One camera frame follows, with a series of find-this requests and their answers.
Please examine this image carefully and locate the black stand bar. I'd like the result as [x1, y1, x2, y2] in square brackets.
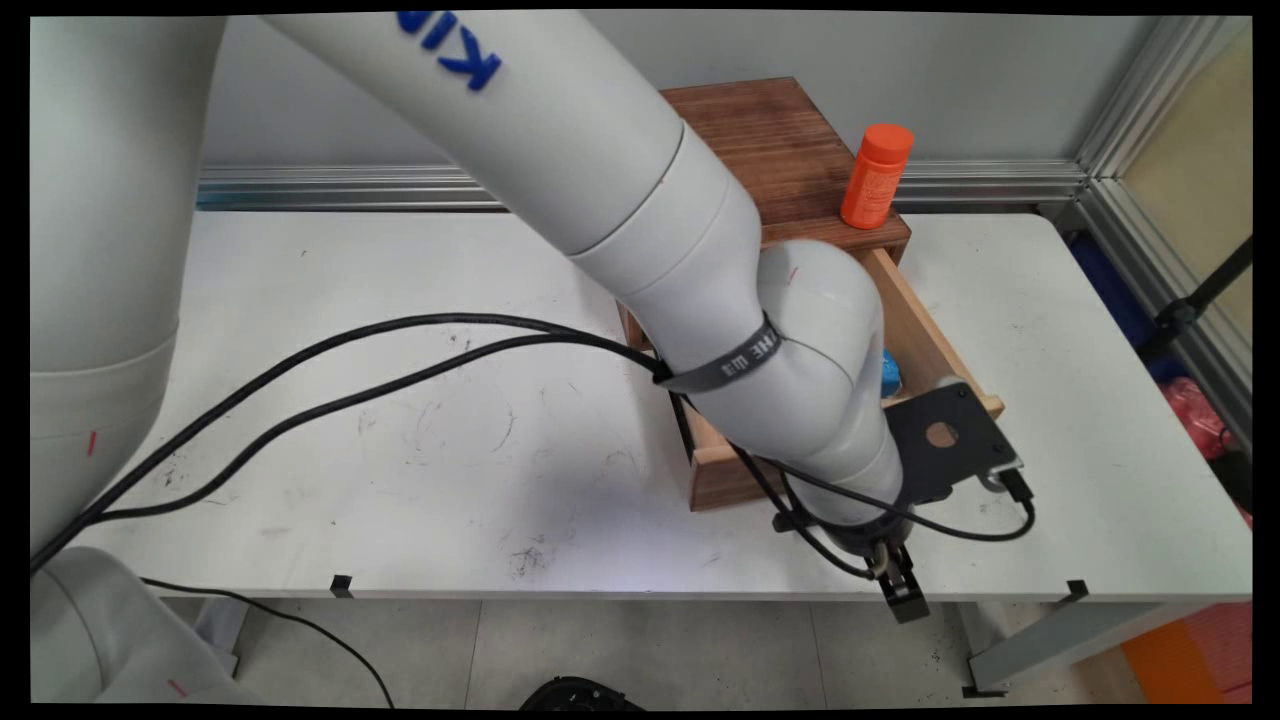
[1138, 235, 1253, 367]

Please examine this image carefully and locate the thin black cable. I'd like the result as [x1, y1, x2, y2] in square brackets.
[140, 577, 397, 709]

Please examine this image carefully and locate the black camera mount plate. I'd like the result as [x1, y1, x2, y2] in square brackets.
[885, 380, 1023, 503]

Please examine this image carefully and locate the blue bin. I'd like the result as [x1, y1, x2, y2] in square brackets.
[1065, 233, 1161, 353]

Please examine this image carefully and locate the wooden drawer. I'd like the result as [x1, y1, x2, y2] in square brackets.
[685, 248, 1006, 513]

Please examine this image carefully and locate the black camera cable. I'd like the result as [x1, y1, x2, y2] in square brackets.
[30, 313, 1037, 576]

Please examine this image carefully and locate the brown wooden cabinet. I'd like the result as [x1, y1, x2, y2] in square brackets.
[615, 77, 913, 353]

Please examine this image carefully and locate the red bag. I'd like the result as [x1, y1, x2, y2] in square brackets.
[1160, 377, 1243, 463]

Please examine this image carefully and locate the white table leg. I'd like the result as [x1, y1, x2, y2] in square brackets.
[962, 600, 1218, 699]

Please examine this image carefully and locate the aluminium wall rail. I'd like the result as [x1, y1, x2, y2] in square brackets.
[197, 158, 1091, 214]

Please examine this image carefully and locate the orange plastic bottle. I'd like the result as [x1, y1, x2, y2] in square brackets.
[840, 123, 915, 231]

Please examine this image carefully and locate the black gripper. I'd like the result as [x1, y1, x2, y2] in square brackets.
[825, 510, 932, 624]

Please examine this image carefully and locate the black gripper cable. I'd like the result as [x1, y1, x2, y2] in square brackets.
[95, 333, 883, 582]

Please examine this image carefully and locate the aluminium corner frame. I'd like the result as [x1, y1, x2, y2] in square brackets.
[1060, 15, 1253, 446]

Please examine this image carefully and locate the black round floor object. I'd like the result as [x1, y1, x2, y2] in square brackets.
[520, 677, 647, 713]

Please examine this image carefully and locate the grey velcro strap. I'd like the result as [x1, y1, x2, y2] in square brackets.
[655, 314, 787, 394]

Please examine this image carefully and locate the orange box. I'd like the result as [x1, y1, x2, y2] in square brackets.
[1120, 600, 1253, 705]

